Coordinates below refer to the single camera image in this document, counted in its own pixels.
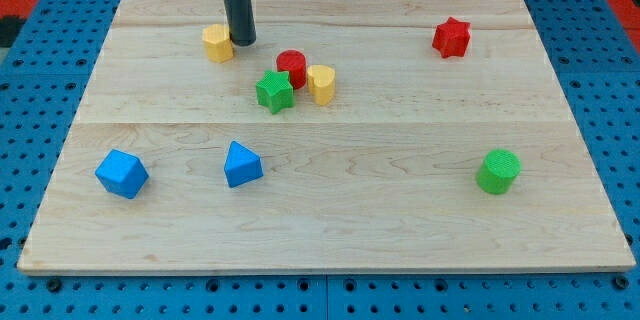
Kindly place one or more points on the yellow hexagon block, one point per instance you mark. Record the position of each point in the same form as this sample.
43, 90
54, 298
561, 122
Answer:
217, 43

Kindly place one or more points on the red cylinder block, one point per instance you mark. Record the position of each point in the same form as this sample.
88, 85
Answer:
294, 62

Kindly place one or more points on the light wooden board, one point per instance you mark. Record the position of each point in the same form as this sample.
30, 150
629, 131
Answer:
382, 180

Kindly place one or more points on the red star block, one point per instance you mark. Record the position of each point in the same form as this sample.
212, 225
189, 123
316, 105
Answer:
452, 38

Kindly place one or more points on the blue cube block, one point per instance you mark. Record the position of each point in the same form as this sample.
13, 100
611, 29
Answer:
122, 174

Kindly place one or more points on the green star block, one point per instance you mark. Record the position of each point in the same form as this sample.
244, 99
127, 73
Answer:
274, 91

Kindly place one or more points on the green cylinder block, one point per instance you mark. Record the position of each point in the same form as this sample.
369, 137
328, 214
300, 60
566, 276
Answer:
498, 171

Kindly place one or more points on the blue triangle block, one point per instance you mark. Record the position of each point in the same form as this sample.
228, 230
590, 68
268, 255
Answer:
242, 165

